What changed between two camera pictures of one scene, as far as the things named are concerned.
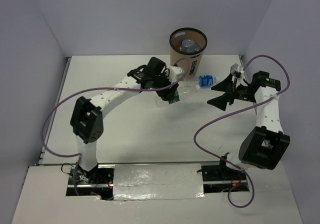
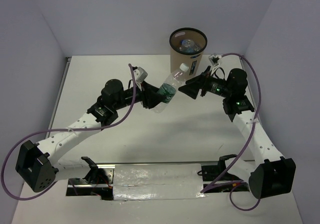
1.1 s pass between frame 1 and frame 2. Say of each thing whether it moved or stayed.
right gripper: moved
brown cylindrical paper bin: stayed
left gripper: moved
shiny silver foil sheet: stayed
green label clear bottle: moved
